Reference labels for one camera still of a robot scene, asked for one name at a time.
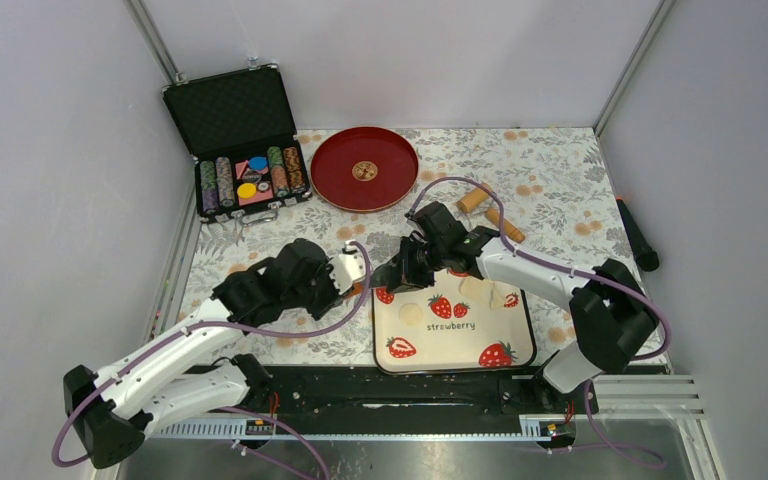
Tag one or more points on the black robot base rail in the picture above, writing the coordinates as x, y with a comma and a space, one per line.
308, 390

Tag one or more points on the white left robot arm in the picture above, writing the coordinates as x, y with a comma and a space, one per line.
114, 409

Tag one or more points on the square strawberry ceramic plate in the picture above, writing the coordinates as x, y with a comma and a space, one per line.
456, 334

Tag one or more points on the wooden dough roller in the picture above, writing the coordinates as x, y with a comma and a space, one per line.
475, 199

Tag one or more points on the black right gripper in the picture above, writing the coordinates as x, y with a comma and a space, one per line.
406, 276

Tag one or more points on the slotted grey cable duct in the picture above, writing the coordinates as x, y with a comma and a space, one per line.
373, 425

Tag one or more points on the floral patterned tablecloth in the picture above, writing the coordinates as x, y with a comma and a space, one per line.
553, 183

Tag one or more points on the round cut dough wrapper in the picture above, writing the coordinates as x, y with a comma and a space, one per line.
411, 314

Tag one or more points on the black poker chip case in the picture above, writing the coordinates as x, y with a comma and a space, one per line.
239, 130

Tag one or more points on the round red lacquer tray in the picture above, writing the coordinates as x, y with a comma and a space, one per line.
364, 169

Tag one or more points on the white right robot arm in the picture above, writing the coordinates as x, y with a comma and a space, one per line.
610, 314

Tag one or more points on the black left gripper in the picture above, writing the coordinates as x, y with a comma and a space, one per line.
335, 297

